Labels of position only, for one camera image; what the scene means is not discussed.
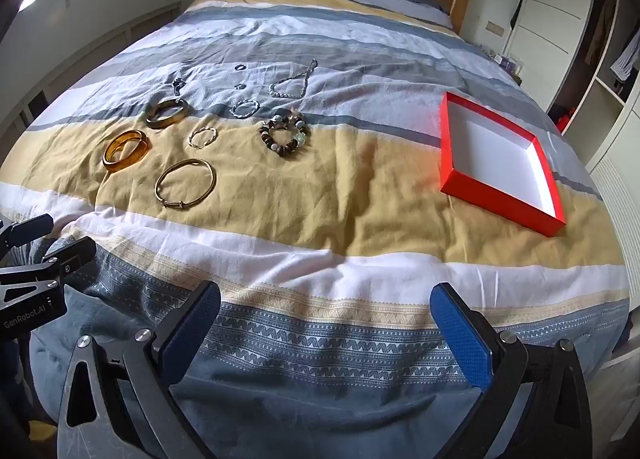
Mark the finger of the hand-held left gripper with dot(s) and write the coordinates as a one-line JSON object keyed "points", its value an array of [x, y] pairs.
{"points": [[27, 231], [72, 254]]}

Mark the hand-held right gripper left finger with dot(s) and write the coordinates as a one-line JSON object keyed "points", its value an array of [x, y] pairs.
{"points": [[187, 334]]}

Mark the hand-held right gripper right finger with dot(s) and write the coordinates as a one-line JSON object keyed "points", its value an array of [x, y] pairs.
{"points": [[460, 329]]}

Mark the translucent amber bangle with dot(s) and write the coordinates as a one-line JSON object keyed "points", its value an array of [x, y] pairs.
{"points": [[110, 154]]}

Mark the dark brown bangle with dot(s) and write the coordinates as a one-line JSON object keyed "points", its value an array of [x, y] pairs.
{"points": [[165, 123]]}

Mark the red shallow cardboard box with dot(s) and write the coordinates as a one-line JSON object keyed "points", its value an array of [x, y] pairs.
{"points": [[495, 159]]}

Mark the thin gold bangle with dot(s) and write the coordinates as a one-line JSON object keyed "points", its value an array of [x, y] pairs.
{"points": [[177, 204]]}

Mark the striped duvet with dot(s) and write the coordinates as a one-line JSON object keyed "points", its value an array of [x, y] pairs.
{"points": [[300, 219]]}

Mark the red bag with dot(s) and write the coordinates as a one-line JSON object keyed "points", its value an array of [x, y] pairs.
{"points": [[566, 120]]}

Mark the wooden nightstand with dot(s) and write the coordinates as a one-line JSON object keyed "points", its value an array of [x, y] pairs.
{"points": [[515, 76]]}

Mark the purple box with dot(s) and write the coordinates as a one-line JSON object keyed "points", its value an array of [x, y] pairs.
{"points": [[510, 63]]}

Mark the striped hanging shirt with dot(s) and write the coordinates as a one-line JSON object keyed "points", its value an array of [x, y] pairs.
{"points": [[625, 61]]}

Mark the dark hanging cloth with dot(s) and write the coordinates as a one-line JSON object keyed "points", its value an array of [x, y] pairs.
{"points": [[517, 9]]}

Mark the grey pillow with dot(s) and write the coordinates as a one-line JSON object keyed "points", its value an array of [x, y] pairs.
{"points": [[400, 4]]}

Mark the wall switch plate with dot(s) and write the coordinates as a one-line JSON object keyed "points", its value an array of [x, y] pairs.
{"points": [[495, 29]]}

